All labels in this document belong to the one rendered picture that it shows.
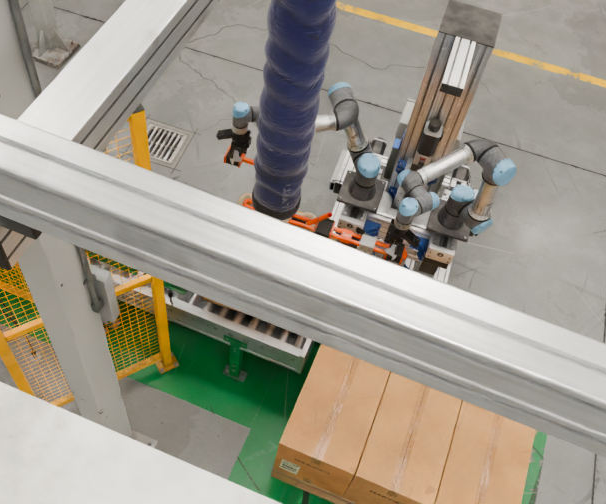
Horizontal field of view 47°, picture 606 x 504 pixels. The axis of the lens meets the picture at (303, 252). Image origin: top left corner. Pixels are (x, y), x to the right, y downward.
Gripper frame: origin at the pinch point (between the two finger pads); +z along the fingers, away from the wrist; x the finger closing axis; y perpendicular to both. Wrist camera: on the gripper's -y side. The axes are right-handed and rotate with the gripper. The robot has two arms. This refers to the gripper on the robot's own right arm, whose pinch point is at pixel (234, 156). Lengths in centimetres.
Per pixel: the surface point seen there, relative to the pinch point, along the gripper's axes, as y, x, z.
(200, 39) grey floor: -107, 217, 126
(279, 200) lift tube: 34, -35, -22
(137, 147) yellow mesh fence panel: -15, -67, -67
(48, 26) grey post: -204, 152, 99
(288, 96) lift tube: 32, -36, -85
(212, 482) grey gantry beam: 69, -206, -197
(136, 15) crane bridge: 22, -127, -180
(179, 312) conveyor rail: -8, -56, 71
